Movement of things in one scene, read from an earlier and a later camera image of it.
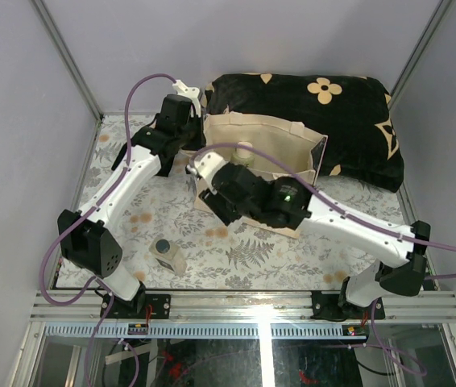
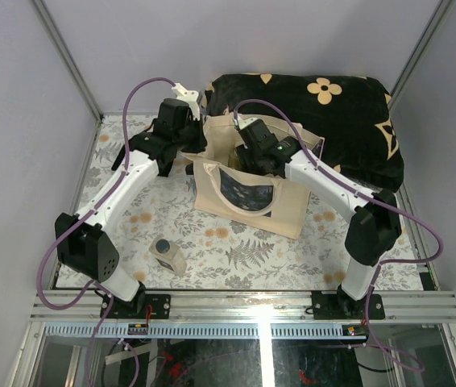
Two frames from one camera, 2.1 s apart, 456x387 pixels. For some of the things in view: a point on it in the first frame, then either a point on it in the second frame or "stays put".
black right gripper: [214, 201] to [243, 154]
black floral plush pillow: [354, 112] stays put
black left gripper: [198, 141] stays put
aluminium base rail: [79, 315] stays put
